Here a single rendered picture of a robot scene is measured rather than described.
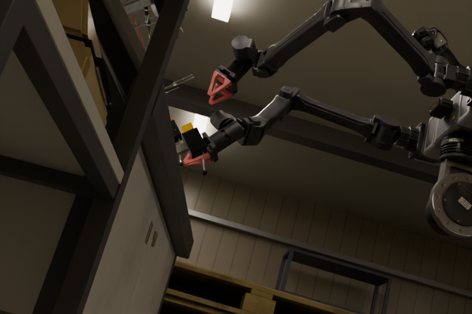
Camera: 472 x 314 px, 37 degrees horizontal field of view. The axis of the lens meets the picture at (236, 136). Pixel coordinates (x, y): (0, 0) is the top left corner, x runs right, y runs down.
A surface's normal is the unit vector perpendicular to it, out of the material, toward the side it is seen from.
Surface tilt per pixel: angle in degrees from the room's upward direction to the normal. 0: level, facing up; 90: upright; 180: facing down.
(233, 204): 90
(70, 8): 90
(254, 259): 90
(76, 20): 90
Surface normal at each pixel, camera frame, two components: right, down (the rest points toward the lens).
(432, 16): -0.25, 0.90
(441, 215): 0.11, -0.35
